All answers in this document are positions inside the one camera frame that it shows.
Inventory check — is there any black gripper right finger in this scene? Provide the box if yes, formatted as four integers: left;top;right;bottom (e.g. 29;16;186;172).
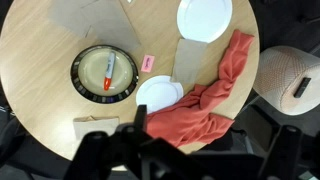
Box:
258;125;302;180

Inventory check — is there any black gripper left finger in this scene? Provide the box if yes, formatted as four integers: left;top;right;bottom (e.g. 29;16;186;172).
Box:
63;131;109;180

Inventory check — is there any orange-capped white marker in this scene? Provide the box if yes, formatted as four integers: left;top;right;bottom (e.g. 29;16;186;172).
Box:
104;51;116;91

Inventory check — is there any dark-rimmed beige bowl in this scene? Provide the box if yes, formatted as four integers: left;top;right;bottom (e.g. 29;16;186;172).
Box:
70;45;139;104

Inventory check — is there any black remote on stool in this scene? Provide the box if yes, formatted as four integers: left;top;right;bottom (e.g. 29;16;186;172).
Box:
294;77;311;98

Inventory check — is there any beige round stool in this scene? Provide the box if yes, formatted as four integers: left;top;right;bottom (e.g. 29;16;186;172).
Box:
253;46;320;116

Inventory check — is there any round wooden table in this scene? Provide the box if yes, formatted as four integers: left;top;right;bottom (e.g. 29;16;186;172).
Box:
0;0;261;172

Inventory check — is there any small white plate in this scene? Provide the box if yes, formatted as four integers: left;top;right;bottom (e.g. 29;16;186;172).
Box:
136;75;184;114

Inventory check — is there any red-orange cloth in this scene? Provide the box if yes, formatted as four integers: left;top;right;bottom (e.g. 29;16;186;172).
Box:
147;30;254;147

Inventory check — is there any pink sticky note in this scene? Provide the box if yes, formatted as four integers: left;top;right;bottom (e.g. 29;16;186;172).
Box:
141;55;155;73

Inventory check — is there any brown napkin at table edge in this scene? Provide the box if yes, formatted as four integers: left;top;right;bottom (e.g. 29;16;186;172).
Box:
48;0;97;38

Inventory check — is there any large white plate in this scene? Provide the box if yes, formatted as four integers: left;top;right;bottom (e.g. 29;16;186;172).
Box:
177;0;233;43

